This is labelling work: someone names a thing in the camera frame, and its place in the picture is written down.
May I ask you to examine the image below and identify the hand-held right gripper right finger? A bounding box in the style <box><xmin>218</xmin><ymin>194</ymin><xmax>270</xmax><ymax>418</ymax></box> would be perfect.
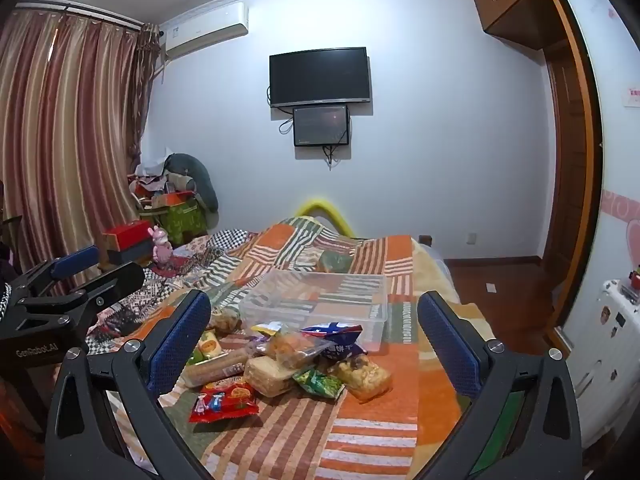
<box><xmin>416</xmin><ymin>290</ymin><xmax>586</xmax><ymax>480</ymax></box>

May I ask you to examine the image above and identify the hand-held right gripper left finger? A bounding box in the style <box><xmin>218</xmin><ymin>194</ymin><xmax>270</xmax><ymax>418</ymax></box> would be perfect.
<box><xmin>45</xmin><ymin>289</ymin><xmax>213</xmax><ymax>480</ymax></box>

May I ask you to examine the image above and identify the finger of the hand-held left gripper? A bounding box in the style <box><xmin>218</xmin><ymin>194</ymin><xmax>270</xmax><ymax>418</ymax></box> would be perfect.
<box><xmin>65</xmin><ymin>261</ymin><xmax>146</xmax><ymax>322</ymax></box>
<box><xmin>20</xmin><ymin>245</ymin><xmax>99</xmax><ymax>297</ymax></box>

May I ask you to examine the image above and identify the red instant noodle packet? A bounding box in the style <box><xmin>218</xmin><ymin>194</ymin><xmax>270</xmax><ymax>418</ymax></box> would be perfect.
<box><xmin>188</xmin><ymin>376</ymin><xmax>260</xmax><ymax>424</ymax></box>

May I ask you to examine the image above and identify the clear bag of orange pastries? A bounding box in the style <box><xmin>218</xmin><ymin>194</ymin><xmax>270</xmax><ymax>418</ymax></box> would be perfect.
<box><xmin>250</xmin><ymin>322</ymin><xmax>331</xmax><ymax>368</ymax></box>

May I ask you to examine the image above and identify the blue snack packet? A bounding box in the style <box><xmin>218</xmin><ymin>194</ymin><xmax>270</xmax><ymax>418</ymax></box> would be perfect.
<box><xmin>300</xmin><ymin>323</ymin><xmax>364</xmax><ymax>361</ymax></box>

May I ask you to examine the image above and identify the clear plastic storage container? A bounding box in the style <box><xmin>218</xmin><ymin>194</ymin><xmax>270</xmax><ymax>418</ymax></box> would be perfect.
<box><xmin>239</xmin><ymin>270</ymin><xmax>389</xmax><ymax>353</ymax></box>

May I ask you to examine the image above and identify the clear bag of brown snacks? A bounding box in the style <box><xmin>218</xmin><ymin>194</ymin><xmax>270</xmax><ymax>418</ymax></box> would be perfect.
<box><xmin>209</xmin><ymin>305</ymin><xmax>244</xmax><ymax>334</ymax></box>

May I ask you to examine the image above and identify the clear bag of fried snacks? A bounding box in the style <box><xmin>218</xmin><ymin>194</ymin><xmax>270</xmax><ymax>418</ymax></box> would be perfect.
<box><xmin>327</xmin><ymin>354</ymin><xmax>392</xmax><ymax>402</ymax></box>

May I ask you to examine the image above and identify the yellow egg pie packet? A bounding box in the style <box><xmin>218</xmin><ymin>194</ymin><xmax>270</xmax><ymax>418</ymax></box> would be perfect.
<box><xmin>192</xmin><ymin>330</ymin><xmax>223</xmax><ymax>361</ymax></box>

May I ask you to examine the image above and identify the black box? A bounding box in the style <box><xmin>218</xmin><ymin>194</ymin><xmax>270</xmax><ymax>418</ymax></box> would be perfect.
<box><xmin>106</xmin><ymin>242</ymin><xmax>155</xmax><ymax>267</ymax></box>

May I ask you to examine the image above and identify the long brown biscuit roll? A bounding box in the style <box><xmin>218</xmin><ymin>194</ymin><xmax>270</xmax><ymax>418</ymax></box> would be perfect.
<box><xmin>182</xmin><ymin>350</ymin><xmax>251</xmax><ymax>389</ymax></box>

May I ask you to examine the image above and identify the red gift box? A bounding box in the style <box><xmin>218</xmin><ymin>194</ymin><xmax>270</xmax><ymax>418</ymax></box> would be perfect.
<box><xmin>102</xmin><ymin>220</ymin><xmax>157</xmax><ymax>252</ymax></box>

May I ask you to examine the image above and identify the pink plush rabbit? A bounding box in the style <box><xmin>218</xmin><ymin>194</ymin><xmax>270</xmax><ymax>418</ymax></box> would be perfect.
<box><xmin>148</xmin><ymin>226</ymin><xmax>175</xmax><ymax>269</ymax></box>

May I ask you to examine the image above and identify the checkered printed quilt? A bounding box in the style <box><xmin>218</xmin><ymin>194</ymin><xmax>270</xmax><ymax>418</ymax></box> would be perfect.
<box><xmin>85</xmin><ymin>229</ymin><xmax>262</xmax><ymax>356</ymax></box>

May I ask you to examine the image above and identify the green cardboard box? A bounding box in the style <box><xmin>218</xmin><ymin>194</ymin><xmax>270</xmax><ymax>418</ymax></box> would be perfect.
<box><xmin>149</xmin><ymin>199</ymin><xmax>209</xmax><ymax>247</ymax></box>

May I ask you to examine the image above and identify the orange striped patchwork blanket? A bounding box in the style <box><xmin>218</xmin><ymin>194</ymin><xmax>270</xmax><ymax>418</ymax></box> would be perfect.
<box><xmin>107</xmin><ymin>215</ymin><xmax>496</xmax><ymax>480</ymax></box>

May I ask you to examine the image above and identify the wrapped bread slices pack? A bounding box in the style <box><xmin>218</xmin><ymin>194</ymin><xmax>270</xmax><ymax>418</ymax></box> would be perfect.
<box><xmin>243</xmin><ymin>355</ymin><xmax>297</xmax><ymax>398</ymax></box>

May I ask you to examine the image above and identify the pile of clutter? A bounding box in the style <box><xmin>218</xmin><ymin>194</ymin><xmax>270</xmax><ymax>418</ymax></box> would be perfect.
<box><xmin>127</xmin><ymin>159</ymin><xmax>198</xmax><ymax>211</ymax></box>

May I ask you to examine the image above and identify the grey long pillow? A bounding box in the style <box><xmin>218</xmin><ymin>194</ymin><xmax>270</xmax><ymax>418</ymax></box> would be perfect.
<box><xmin>165</xmin><ymin>153</ymin><xmax>221</xmax><ymax>214</ymax></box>

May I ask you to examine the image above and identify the green snack packet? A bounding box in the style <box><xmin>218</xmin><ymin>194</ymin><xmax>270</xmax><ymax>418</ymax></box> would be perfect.
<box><xmin>292</xmin><ymin>366</ymin><xmax>346</xmax><ymax>401</ymax></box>

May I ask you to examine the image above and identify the striped brown curtain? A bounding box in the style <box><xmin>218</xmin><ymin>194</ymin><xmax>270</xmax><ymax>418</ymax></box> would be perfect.
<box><xmin>0</xmin><ymin>7</ymin><xmax>167</xmax><ymax>301</ymax></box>

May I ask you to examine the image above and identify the white sticker-covered appliance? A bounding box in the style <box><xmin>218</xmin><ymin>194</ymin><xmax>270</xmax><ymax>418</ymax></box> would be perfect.
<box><xmin>562</xmin><ymin>270</ymin><xmax>640</xmax><ymax>448</ymax></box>

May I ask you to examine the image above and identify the yellow foam bed edge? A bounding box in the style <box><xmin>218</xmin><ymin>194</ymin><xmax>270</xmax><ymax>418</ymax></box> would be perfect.
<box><xmin>295</xmin><ymin>200</ymin><xmax>354</xmax><ymax>237</ymax></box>

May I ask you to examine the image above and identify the brown wooden door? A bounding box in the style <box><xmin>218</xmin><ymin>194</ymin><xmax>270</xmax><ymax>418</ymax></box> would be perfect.
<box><xmin>541</xmin><ymin>0</ymin><xmax>607</xmax><ymax>343</ymax></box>

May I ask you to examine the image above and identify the white air conditioner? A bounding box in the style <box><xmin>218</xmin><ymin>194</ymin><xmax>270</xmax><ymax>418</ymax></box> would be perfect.
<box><xmin>159</xmin><ymin>1</ymin><xmax>250</xmax><ymax>59</ymax></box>

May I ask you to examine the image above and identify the wooden upper cabinet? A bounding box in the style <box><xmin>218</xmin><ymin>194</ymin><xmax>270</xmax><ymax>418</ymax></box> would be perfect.
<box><xmin>470</xmin><ymin>0</ymin><xmax>576</xmax><ymax>52</ymax></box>

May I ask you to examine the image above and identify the pink heart wall sticker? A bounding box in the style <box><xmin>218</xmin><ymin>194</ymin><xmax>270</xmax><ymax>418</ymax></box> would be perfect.
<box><xmin>600</xmin><ymin>189</ymin><xmax>640</xmax><ymax>273</ymax></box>

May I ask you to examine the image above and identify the small black wall monitor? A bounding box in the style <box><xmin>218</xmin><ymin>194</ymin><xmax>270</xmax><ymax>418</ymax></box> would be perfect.
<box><xmin>292</xmin><ymin>104</ymin><xmax>351</xmax><ymax>148</ymax></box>

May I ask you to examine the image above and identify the large black wall television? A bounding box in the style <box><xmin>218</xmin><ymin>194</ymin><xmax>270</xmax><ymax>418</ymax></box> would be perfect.
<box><xmin>269</xmin><ymin>46</ymin><xmax>372</xmax><ymax>109</ymax></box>

